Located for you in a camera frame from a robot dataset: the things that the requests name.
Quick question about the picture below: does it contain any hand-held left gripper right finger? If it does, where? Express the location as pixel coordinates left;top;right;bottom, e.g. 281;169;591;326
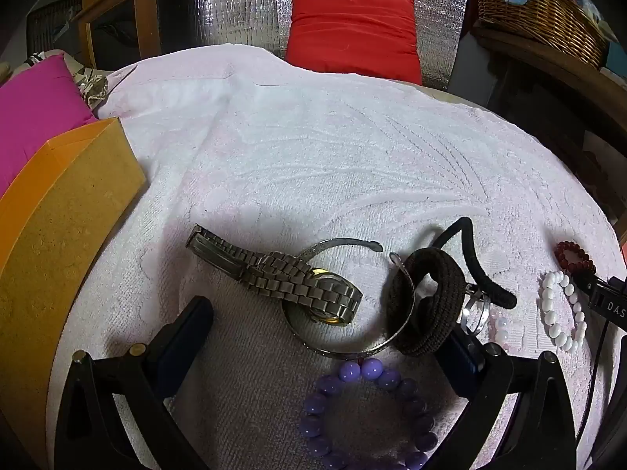
426;325;579;470

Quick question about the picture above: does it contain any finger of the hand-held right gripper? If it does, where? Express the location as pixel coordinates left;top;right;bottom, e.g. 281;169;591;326
568;271;613;299

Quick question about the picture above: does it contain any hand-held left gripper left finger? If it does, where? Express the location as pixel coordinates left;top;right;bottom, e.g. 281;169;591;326
54;295;215;470

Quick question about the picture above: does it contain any dark red bead bracelet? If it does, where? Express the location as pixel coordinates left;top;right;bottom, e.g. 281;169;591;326
555;240;597;277

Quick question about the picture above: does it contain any small silver ring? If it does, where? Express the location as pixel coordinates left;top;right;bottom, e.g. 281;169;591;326
459;284;491;338

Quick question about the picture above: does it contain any white bead bracelet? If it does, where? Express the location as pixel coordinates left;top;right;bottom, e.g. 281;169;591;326
540;270;587;352

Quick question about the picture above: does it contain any clear pink bead bracelet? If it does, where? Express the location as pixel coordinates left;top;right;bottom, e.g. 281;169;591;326
490;311;513;353

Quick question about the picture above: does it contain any purple bead bracelet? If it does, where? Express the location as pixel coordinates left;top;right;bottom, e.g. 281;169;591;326
299;357;439;470

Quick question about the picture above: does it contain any black hair tie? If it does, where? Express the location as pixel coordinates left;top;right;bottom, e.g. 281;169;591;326
431;217;517;309

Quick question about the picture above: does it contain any brown knit scrunchie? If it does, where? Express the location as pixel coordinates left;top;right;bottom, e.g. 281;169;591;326
387;247;473;357

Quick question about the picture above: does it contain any metal link wristwatch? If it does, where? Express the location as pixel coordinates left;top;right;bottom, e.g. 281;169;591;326
185;224;364;328

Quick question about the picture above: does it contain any silver bangle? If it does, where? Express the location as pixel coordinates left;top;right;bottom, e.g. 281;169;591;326
281;237;417;357

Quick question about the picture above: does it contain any orange cardboard box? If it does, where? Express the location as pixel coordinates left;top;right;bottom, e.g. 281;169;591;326
0;116;148;451

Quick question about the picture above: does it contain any dark wooden shelf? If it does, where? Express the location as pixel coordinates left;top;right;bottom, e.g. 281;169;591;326
470;24;627;236

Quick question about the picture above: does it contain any pale pink towel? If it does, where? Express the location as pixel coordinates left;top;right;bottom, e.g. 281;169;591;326
46;42;623;470

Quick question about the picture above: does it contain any patterned beige cloth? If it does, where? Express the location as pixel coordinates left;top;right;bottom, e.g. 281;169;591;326
22;51;118;108

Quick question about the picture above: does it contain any wicker basket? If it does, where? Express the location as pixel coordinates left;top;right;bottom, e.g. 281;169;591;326
473;0;611;69

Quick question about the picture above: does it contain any magenta cushion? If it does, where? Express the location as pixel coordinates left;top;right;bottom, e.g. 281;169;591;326
0;53;101;197

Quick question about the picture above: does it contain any silver insulation sheet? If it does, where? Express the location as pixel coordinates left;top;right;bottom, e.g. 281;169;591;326
188;0;471;91

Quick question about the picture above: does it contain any red cushion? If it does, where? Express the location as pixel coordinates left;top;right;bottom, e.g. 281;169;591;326
284;0;423;86

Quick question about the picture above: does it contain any thin black cable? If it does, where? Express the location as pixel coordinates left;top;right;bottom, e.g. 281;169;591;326
578;323;613;441

